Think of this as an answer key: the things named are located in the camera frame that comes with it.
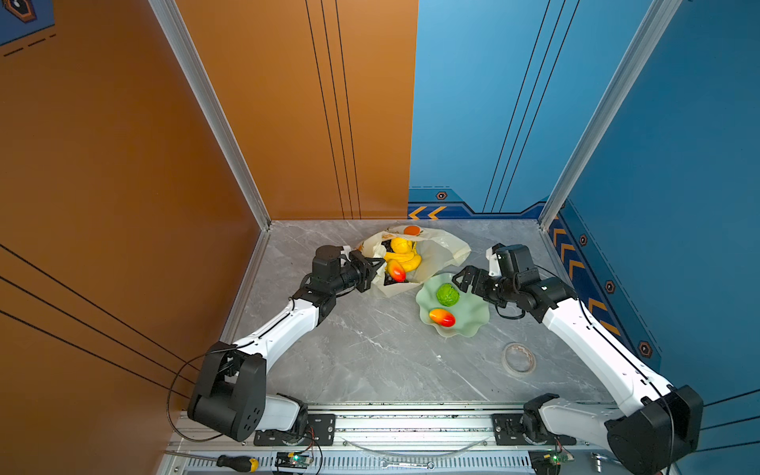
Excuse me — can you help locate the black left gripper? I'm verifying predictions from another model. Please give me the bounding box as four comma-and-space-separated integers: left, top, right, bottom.
329, 252, 384, 299

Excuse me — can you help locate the light green fruit plate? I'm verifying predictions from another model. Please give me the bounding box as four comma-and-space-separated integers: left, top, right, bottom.
416, 273, 490, 338

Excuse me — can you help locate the silver wrench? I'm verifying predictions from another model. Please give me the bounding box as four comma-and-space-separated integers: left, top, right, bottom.
379, 459, 435, 470

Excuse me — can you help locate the yellow banana bunch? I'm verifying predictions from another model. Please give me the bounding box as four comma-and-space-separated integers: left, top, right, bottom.
384, 251, 422, 272

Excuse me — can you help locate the green circuit board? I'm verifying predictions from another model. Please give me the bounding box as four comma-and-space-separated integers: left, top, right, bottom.
274, 452, 315, 472

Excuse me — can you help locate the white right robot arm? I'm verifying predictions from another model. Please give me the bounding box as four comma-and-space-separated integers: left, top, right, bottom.
452, 245, 704, 474

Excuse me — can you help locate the aluminium corner post right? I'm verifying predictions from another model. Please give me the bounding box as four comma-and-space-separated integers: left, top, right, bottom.
538, 0, 682, 232

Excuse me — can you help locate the yellow handled screwdriver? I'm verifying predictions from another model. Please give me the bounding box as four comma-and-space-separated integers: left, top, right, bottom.
216, 455, 259, 473

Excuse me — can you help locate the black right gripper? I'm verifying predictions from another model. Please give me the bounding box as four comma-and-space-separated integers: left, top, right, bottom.
450, 264, 519, 307

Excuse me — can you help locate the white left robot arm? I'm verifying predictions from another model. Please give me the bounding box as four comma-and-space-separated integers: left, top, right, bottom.
186, 245, 386, 443

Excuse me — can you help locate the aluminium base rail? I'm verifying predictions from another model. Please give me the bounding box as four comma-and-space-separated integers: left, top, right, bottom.
158, 403, 625, 474

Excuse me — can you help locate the aluminium corner post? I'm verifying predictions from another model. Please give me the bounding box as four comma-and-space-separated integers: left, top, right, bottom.
538, 0, 682, 232
148, 0, 271, 232

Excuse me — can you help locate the small red fruit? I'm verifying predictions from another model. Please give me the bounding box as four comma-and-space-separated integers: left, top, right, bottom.
429, 309, 456, 328

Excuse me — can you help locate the red yellow mango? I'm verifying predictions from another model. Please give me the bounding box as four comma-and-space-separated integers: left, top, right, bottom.
386, 260, 407, 283

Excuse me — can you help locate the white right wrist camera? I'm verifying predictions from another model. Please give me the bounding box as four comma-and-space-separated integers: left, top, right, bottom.
486, 243, 503, 277

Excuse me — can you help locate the aluminium corner post left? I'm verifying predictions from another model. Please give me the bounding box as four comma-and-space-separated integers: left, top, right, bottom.
148, 0, 271, 232

